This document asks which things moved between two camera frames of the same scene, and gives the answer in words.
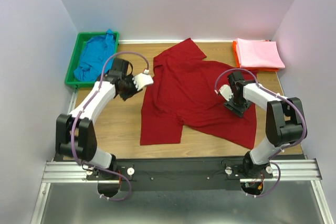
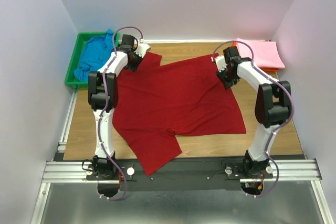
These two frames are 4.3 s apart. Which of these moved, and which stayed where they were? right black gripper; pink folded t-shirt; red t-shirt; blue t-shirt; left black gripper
Moved: right black gripper; left black gripper; red t-shirt
Stayed: blue t-shirt; pink folded t-shirt
